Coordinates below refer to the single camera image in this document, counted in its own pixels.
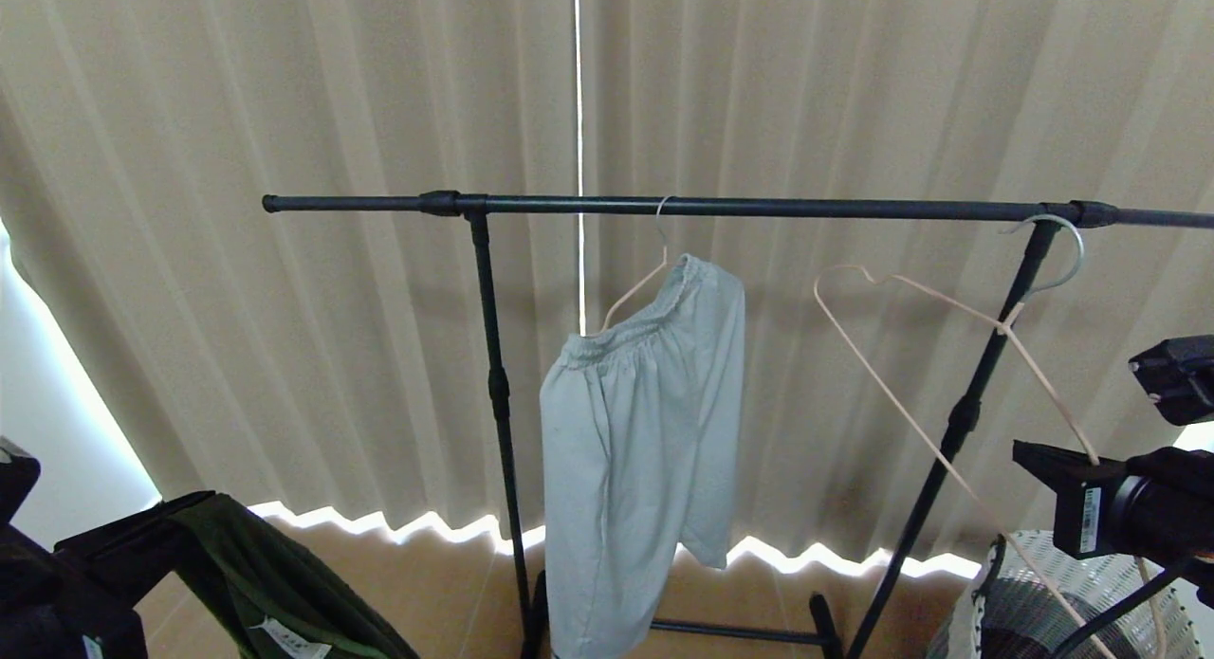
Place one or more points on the pale grey shorts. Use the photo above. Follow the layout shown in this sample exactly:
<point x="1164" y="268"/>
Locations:
<point x="635" y="450"/>

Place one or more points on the beige curtain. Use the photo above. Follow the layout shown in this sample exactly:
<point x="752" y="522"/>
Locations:
<point x="285" y="100"/>

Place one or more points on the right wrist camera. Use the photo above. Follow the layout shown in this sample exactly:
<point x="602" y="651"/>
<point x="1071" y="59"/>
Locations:
<point x="1181" y="379"/>

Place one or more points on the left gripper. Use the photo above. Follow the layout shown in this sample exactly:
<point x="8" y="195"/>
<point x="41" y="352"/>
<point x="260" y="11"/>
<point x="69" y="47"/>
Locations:
<point x="47" y="612"/>

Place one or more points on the white laundry basket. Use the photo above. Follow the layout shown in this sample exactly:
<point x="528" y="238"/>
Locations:
<point x="1024" y="612"/>

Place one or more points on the green garment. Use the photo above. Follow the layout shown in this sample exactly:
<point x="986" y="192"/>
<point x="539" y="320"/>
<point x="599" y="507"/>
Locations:
<point x="275" y="583"/>

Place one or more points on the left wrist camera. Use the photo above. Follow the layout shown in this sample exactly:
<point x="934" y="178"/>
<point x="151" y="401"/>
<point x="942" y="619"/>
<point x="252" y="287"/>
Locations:
<point x="14" y="479"/>

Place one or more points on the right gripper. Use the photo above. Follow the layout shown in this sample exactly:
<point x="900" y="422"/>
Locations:
<point x="1157" y="512"/>

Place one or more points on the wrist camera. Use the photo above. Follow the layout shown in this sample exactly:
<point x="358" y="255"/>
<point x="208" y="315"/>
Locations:
<point x="1181" y="379"/>
<point x="14" y="479"/>

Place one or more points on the pink clothes hanger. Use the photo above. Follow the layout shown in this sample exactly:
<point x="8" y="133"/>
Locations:
<point x="631" y="294"/>
<point x="906" y="414"/>

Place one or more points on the black clothes rack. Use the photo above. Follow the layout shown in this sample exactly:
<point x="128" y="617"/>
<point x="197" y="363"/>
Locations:
<point x="759" y="207"/>

